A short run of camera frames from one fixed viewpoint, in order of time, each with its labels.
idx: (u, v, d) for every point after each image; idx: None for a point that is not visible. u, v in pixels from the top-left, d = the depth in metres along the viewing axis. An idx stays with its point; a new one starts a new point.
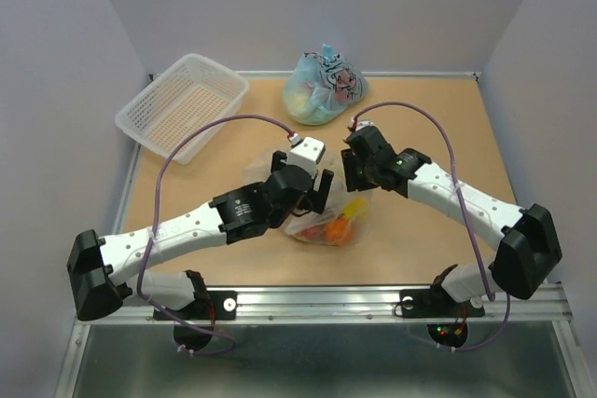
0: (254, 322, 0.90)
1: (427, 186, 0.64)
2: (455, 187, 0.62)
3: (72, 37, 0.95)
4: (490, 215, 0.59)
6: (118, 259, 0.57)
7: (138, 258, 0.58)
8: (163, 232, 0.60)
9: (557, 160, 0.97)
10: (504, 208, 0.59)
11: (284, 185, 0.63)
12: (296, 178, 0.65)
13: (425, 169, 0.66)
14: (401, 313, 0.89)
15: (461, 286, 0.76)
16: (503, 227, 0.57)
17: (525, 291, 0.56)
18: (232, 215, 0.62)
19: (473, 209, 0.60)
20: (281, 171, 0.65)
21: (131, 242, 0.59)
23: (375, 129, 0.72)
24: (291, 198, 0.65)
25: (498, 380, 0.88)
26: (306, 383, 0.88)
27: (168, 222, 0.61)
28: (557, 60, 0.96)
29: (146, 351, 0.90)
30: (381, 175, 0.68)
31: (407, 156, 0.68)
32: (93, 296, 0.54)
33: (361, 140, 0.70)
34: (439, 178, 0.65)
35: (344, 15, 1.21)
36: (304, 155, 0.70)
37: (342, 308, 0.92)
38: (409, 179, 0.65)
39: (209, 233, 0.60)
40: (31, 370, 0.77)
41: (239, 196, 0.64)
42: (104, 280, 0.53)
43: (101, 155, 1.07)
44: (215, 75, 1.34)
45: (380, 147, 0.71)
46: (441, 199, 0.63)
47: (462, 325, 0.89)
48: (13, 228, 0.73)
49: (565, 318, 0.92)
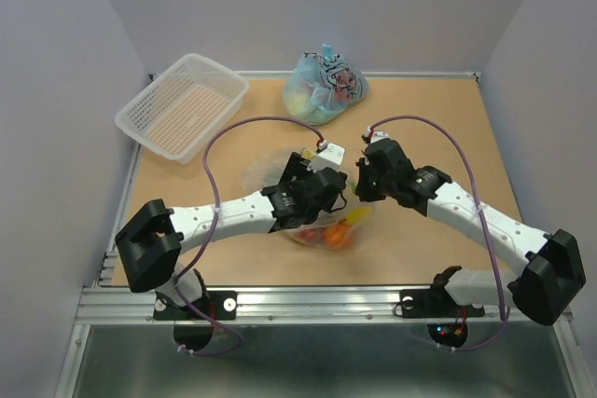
0: (255, 322, 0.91)
1: (449, 206, 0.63)
2: (478, 210, 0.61)
3: (71, 36, 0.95)
4: (513, 240, 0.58)
6: (188, 228, 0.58)
7: (204, 230, 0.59)
8: (226, 210, 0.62)
9: (557, 160, 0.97)
10: (527, 232, 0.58)
11: (326, 183, 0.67)
12: (334, 177, 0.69)
13: (446, 187, 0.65)
14: (401, 313, 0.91)
15: (466, 291, 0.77)
16: (527, 253, 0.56)
17: (547, 316, 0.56)
18: (279, 205, 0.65)
19: (495, 232, 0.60)
20: (323, 171, 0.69)
21: (199, 214, 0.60)
23: (395, 143, 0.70)
24: (328, 197, 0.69)
25: (499, 380, 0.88)
26: (306, 383, 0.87)
27: (227, 201, 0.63)
28: (556, 60, 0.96)
29: (146, 351, 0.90)
30: (400, 192, 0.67)
31: (426, 173, 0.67)
32: (162, 262, 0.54)
33: (381, 153, 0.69)
34: (461, 198, 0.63)
35: (343, 15, 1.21)
36: (329, 158, 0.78)
37: (341, 307, 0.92)
38: (430, 198, 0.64)
39: (265, 217, 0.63)
40: (30, 370, 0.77)
41: (284, 190, 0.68)
42: (177, 244, 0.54)
43: (102, 155, 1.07)
44: (215, 76, 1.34)
45: (399, 161, 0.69)
46: (463, 221, 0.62)
47: (462, 325, 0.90)
48: (13, 227, 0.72)
49: (565, 318, 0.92)
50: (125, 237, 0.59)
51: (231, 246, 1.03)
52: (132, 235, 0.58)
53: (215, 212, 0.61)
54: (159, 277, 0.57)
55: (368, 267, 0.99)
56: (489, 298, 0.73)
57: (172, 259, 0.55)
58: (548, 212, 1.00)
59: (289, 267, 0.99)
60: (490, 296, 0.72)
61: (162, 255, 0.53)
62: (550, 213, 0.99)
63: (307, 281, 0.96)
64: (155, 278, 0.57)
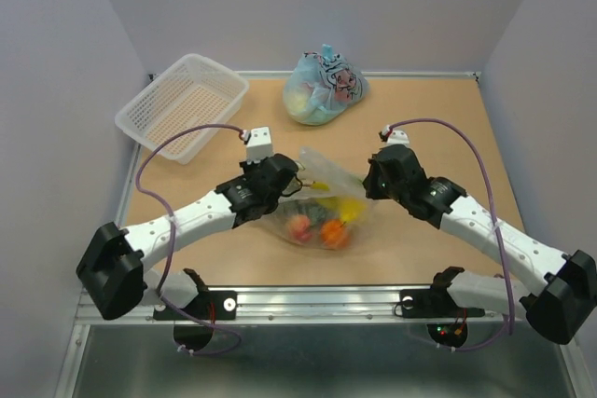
0: (254, 322, 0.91)
1: (465, 222, 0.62)
2: (494, 226, 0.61)
3: (71, 36, 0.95)
4: (531, 260, 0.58)
6: (146, 244, 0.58)
7: (164, 242, 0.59)
8: (181, 217, 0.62)
9: (558, 160, 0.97)
10: (545, 253, 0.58)
11: (279, 168, 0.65)
12: (285, 160, 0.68)
13: (461, 202, 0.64)
14: (401, 313, 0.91)
15: (472, 297, 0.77)
16: (546, 274, 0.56)
17: (562, 336, 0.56)
18: (236, 199, 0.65)
19: (513, 251, 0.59)
20: (272, 157, 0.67)
21: (154, 228, 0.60)
23: (411, 151, 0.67)
24: (284, 181, 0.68)
25: (499, 380, 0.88)
26: (305, 383, 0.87)
27: (180, 210, 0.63)
28: (557, 59, 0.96)
29: (147, 352, 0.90)
30: (413, 204, 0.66)
31: (440, 185, 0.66)
32: (129, 283, 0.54)
33: (396, 162, 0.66)
34: (477, 212, 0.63)
35: (343, 15, 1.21)
36: (258, 144, 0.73)
37: (341, 308, 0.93)
38: (445, 212, 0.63)
39: (223, 214, 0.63)
40: (31, 369, 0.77)
41: (239, 183, 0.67)
42: (137, 263, 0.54)
43: (101, 155, 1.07)
44: (215, 76, 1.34)
45: (413, 171, 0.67)
46: (478, 237, 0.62)
47: (462, 325, 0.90)
48: (13, 227, 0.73)
49: None
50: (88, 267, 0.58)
51: (231, 247, 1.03)
52: (93, 264, 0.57)
53: (170, 223, 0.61)
54: (128, 298, 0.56)
55: (368, 267, 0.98)
56: (493, 305, 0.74)
57: (138, 278, 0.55)
58: (549, 212, 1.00)
59: (288, 267, 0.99)
60: (495, 303, 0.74)
61: (126, 277, 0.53)
62: (551, 214, 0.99)
63: (306, 281, 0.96)
64: (126, 299, 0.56)
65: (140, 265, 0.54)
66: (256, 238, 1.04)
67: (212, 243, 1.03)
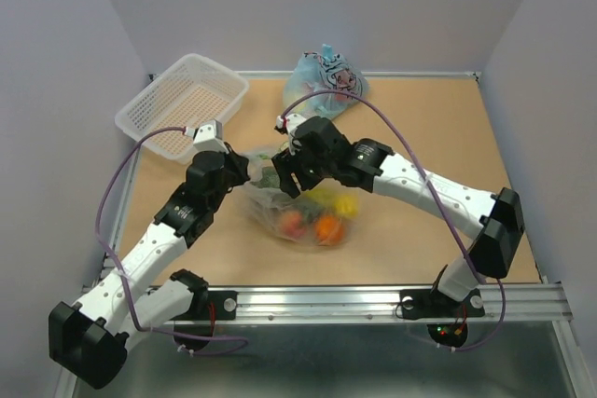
0: (255, 322, 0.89)
1: (396, 181, 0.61)
2: (426, 181, 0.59)
3: (70, 35, 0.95)
4: (465, 206, 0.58)
6: (104, 308, 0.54)
7: (122, 299, 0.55)
8: (131, 267, 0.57)
9: (558, 158, 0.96)
10: (476, 197, 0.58)
11: (202, 172, 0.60)
12: (207, 161, 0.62)
13: (390, 161, 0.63)
14: (401, 313, 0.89)
15: (456, 284, 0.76)
16: (480, 217, 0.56)
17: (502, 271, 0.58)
18: (179, 222, 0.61)
19: (447, 200, 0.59)
20: (191, 162, 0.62)
21: (107, 289, 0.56)
23: (327, 120, 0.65)
24: (216, 179, 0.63)
25: (498, 380, 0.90)
26: (305, 383, 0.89)
27: (126, 256, 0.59)
28: (557, 59, 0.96)
29: (146, 352, 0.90)
30: (342, 173, 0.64)
31: (367, 147, 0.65)
32: (103, 350, 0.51)
33: (314, 134, 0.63)
34: (407, 170, 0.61)
35: (343, 15, 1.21)
36: (203, 138, 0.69)
37: (342, 307, 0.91)
38: (377, 176, 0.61)
39: (172, 243, 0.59)
40: (31, 370, 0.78)
41: (175, 202, 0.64)
42: (103, 332, 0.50)
43: (101, 155, 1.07)
44: (215, 76, 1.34)
45: (335, 140, 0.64)
46: (412, 194, 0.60)
47: (462, 325, 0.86)
48: (13, 228, 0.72)
49: (565, 318, 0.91)
50: (54, 354, 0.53)
51: (229, 247, 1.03)
52: (61, 349, 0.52)
53: (119, 276, 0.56)
54: (107, 362, 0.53)
55: (367, 267, 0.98)
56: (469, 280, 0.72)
57: (111, 340, 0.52)
58: (548, 212, 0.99)
59: (287, 267, 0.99)
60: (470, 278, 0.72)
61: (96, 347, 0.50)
62: (551, 213, 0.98)
63: (308, 281, 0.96)
64: (106, 366, 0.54)
65: (105, 330, 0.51)
66: (256, 238, 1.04)
67: (213, 243, 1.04)
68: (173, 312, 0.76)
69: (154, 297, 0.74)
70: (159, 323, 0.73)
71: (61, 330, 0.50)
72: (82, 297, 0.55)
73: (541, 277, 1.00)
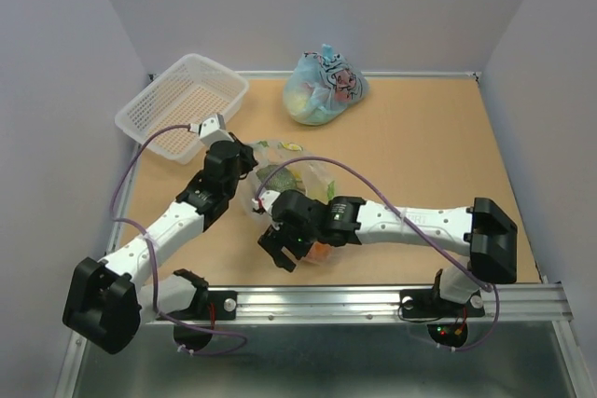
0: (255, 322, 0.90)
1: (377, 226, 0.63)
2: (401, 218, 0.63)
3: (70, 35, 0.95)
4: (446, 229, 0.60)
6: (131, 267, 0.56)
7: (146, 260, 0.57)
8: (154, 232, 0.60)
9: (558, 158, 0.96)
10: (454, 216, 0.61)
11: (219, 160, 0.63)
12: (224, 150, 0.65)
13: (364, 212, 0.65)
14: (401, 313, 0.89)
15: (454, 289, 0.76)
16: (464, 235, 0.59)
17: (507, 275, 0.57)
18: (199, 203, 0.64)
19: (428, 229, 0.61)
20: (209, 150, 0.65)
21: (131, 250, 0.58)
23: (295, 192, 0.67)
24: (232, 166, 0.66)
25: (499, 380, 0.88)
26: (305, 383, 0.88)
27: (150, 226, 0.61)
28: (557, 59, 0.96)
29: (146, 352, 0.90)
30: (327, 237, 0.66)
31: (340, 204, 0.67)
32: (120, 310, 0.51)
33: (288, 211, 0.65)
34: (382, 213, 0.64)
35: (343, 15, 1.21)
36: (208, 131, 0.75)
37: (341, 307, 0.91)
38: (356, 229, 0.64)
39: (193, 219, 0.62)
40: (32, 368, 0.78)
41: (195, 186, 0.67)
42: (129, 284, 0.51)
43: (102, 155, 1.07)
44: (215, 76, 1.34)
45: (309, 207, 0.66)
46: (395, 233, 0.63)
47: (462, 325, 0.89)
48: (13, 228, 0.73)
49: (565, 318, 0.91)
50: (72, 313, 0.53)
51: (230, 248, 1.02)
52: (77, 308, 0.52)
53: (145, 240, 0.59)
54: (125, 322, 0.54)
55: (367, 268, 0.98)
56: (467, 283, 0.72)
57: (131, 301, 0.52)
58: (549, 212, 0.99)
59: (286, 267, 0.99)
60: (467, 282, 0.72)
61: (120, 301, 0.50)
62: (551, 213, 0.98)
63: (308, 281, 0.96)
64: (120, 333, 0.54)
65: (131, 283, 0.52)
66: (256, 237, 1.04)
67: (213, 242, 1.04)
68: (177, 303, 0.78)
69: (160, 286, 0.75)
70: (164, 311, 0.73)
71: (83, 285, 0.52)
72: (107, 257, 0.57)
73: (541, 277, 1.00)
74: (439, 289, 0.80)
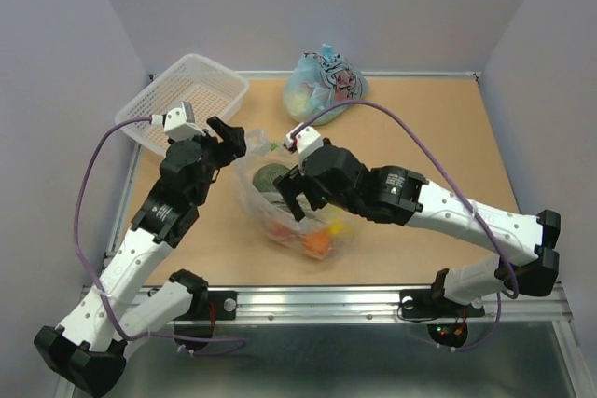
0: (254, 322, 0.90)
1: (440, 215, 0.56)
2: (473, 212, 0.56)
3: (70, 34, 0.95)
4: (516, 235, 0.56)
6: (88, 332, 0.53)
7: (104, 318, 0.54)
8: (109, 282, 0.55)
9: (558, 158, 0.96)
10: (524, 224, 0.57)
11: (177, 169, 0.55)
12: (184, 154, 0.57)
13: (425, 192, 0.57)
14: (401, 313, 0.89)
15: (462, 290, 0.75)
16: (534, 246, 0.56)
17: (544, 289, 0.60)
18: (158, 223, 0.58)
19: (497, 231, 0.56)
20: (165, 157, 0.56)
21: (88, 309, 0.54)
23: (346, 151, 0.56)
24: (195, 172, 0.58)
25: (499, 380, 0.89)
26: (305, 383, 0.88)
27: (106, 268, 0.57)
28: (556, 59, 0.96)
29: (146, 352, 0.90)
30: (373, 212, 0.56)
31: (395, 177, 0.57)
32: (90, 376, 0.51)
33: (337, 172, 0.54)
34: (446, 200, 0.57)
35: (343, 15, 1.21)
36: (174, 126, 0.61)
37: (341, 307, 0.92)
38: (417, 212, 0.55)
39: (150, 253, 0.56)
40: (31, 369, 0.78)
41: (153, 201, 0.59)
42: (88, 357, 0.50)
43: (102, 156, 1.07)
44: (215, 76, 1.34)
45: (356, 172, 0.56)
46: (457, 226, 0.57)
47: (462, 325, 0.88)
48: (13, 228, 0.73)
49: (565, 318, 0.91)
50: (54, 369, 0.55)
51: (231, 248, 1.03)
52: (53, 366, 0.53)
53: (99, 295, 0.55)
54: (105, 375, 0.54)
55: (368, 267, 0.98)
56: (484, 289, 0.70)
57: (97, 364, 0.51)
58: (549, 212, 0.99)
59: (287, 267, 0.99)
60: (483, 288, 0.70)
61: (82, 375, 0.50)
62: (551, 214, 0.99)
63: (308, 281, 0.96)
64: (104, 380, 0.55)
65: (91, 356, 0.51)
66: (256, 237, 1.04)
67: (213, 242, 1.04)
68: (170, 315, 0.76)
69: (152, 300, 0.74)
70: (157, 326, 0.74)
71: (48, 353, 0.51)
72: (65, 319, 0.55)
73: None
74: (443, 289, 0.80)
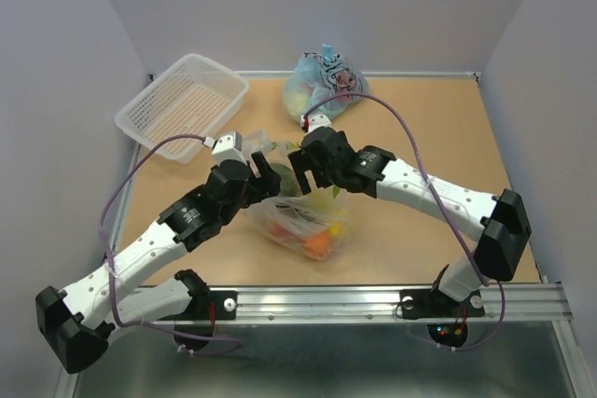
0: (254, 322, 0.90)
1: (398, 185, 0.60)
2: (427, 184, 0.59)
3: (70, 34, 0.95)
4: (465, 208, 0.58)
6: (85, 305, 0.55)
7: (105, 297, 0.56)
8: (121, 264, 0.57)
9: (558, 158, 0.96)
10: (478, 198, 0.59)
11: (225, 179, 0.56)
12: (233, 170, 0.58)
13: (392, 166, 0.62)
14: (401, 313, 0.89)
15: (457, 284, 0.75)
16: (481, 218, 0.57)
17: (506, 272, 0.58)
18: (183, 226, 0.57)
19: (449, 202, 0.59)
20: (217, 166, 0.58)
21: (93, 284, 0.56)
23: (331, 129, 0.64)
24: (237, 191, 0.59)
25: (499, 380, 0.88)
26: (305, 382, 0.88)
27: (121, 253, 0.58)
28: (557, 59, 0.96)
29: (147, 353, 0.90)
30: (346, 180, 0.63)
31: (369, 154, 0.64)
32: (73, 348, 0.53)
33: (319, 144, 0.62)
34: (409, 174, 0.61)
35: (343, 15, 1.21)
36: (221, 149, 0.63)
37: (341, 307, 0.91)
38: (378, 180, 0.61)
39: (167, 249, 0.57)
40: (31, 369, 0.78)
41: (185, 203, 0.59)
42: (77, 328, 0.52)
43: (102, 155, 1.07)
44: (215, 76, 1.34)
45: (339, 148, 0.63)
46: (414, 197, 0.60)
47: (462, 325, 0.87)
48: (13, 228, 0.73)
49: (565, 318, 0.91)
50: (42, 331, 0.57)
51: (232, 249, 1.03)
52: (43, 328, 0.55)
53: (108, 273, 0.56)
54: (87, 353, 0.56)
55: (368, 268, 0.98)
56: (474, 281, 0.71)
57: (85, 338, 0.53)
58: (549, 212, 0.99)
59: (288, 267, 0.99)
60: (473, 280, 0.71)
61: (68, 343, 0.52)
62: (551, 213, 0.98)
63: (307, 281, 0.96)
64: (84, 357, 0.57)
65: (80, 328, 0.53)
66: (257, 237, 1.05)
67: (214, 243, 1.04)
68: (165, 312, 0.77)
69: (152, 295, 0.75)
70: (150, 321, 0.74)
71: (44, 313, 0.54)
72: (71, 285, 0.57)
73: (541, 277, 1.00)
74: (439, 282, 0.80)
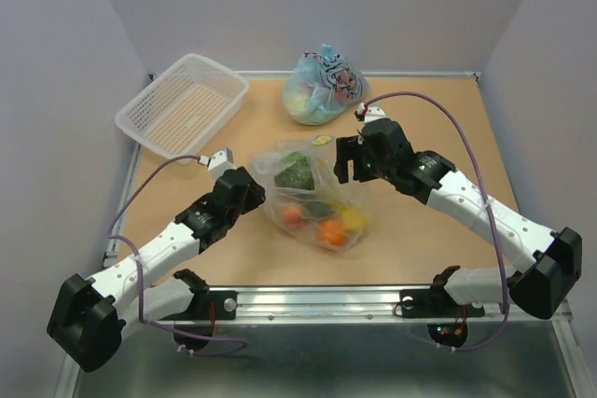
0: (255, 322, 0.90)
1: (454, 198, 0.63)
2: (485, 204, 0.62)
3: (70, 35, 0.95)
4: (520, 237, 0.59)
6: (116, 289, 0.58)
7: (133, 282, 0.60)
8: (145, 254, 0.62)
9: (558, 158, 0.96)
10: (534, 229, 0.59)
11: (230, 185, 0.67)
12: (234, 176, 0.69)
13: (451, 177, 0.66)
14: (401, 313, 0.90)
15: (465, 290, 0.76)
16: (535, 252, 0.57)
17: (545, 311, 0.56)
18: (198, 226, 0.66)
19: (503, 227, 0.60)
20: (222, 175, 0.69)
21: (120, 271, 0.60)
23: (395, 123, 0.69)
24: (240, 197, 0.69)
25: (499, 380, 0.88)
26: (306, 383, 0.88)
27: (145, 246, 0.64)
28: (556, 59, 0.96)
29: (147, 353, 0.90)
30: (399, 178, 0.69)
31: (429, 159, 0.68)
32: (101, 330, 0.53)
33: (383, 136, 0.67)
34: (465, 189, 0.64)
35: (343, 15, 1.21)
36: (215, 165, 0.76)
37: (342, 308, 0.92)
38: (434, 188, 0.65)
39: (187, 242, 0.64)
40: (31, 369, 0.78)
41: (196, 208, 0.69)
42: (110, 308, 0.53)
43: (102, 156, 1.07)
44: (215, 76, 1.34)
45: (400, 145, 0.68)
46: (467, 212, 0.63)
47: (462, 326, 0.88)
48: (12, 227, 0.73)
49: (565, 318, 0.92)
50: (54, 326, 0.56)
51: (232, 250, 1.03)
52: (61, 322, 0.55)
53: (135, 262, 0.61)
54: (106, 344, 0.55)
55: (368, 269, 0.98)
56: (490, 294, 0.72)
57: (109, 329, 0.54)
58: (549, 212, 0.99)
59: (290, 270, 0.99)
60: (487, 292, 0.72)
61: (101, 323, 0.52)
62: (551, 214, 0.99)
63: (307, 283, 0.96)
64: (100, 352, 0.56)
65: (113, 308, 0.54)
66: (258, 238, 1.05)
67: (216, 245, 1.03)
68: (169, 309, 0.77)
69: (155, 294, 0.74)
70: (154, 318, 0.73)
71: (68, 302, 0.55)
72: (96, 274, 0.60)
73: None
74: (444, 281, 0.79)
